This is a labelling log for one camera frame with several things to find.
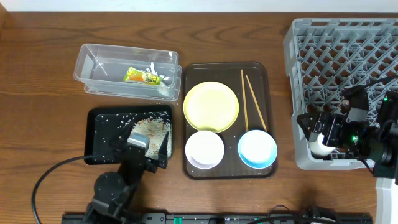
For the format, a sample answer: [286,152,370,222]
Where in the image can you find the wooden chopstick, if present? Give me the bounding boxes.
[241,70,249,132]
[245,75,268,132]

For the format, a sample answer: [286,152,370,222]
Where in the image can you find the blue bowl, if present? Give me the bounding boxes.
[238,130,278,169]

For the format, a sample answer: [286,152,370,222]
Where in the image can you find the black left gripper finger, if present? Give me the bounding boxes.
[109,126,137,154]
[158,131,169,168]

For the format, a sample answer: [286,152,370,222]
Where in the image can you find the yellow round plate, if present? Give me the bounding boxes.
[183,82,239,133]

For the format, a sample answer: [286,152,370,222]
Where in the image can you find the rice and food scraps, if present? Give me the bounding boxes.
[93,111,172,160]

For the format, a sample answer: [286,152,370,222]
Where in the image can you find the green orange snack wrapper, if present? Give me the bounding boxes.
[123,67,162,85]

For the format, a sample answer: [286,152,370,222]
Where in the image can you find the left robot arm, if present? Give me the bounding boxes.
[80,128,169,223]

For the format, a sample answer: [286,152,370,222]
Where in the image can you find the grey dishwasher rack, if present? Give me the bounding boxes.
[283,18,397,170]

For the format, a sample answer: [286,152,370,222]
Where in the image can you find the black plastic bin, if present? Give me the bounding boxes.
[85,105,172,169]

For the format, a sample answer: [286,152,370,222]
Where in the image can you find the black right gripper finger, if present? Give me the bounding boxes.
[296,112,319,132]
[303,129,320,142]

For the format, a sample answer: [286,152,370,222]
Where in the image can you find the dark brown serving tray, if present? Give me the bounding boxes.
[182,62,278,180]

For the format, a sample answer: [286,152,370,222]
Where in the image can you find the white bowl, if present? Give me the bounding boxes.
[185,131,224,169]

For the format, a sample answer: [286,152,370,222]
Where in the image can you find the white tissue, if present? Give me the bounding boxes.
[146,61,171,96]

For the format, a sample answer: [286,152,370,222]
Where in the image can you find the white paper cup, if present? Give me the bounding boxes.
[308,134,336,156]

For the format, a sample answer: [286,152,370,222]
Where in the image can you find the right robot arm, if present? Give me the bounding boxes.
[296,90,397,223]

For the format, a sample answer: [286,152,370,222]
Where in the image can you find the clear plastic bin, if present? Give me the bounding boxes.
[73,44,182,101]

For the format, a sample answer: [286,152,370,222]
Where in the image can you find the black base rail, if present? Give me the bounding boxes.
[61,213,373,224]

